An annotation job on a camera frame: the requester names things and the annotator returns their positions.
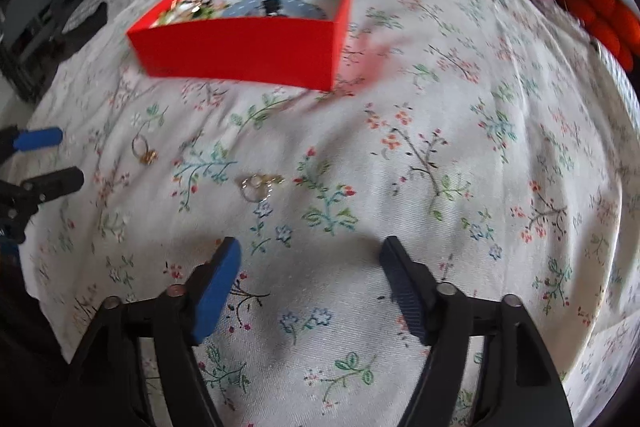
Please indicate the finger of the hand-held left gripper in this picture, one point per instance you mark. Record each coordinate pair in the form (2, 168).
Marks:
(37, 138)
(55, 183)

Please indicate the floral bedsheet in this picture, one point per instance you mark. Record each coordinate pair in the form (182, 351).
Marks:
(400, 167)

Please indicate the grey checked cloth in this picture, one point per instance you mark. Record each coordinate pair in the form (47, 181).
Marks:
(87, 9)

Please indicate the dark grey bedside furniture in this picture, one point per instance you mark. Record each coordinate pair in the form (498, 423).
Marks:
(30, 27)

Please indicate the black hair claw clip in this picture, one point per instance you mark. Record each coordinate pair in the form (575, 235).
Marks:
(272, 6)

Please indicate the red cardboard box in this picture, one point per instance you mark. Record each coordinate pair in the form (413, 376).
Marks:
(240, 49)

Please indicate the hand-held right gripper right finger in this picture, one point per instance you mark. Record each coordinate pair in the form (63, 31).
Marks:
(405, 292)

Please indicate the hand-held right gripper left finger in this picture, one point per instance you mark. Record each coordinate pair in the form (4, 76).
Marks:
(217, 292)

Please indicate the orange plush toy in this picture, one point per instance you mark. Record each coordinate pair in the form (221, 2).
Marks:
(605, 17)

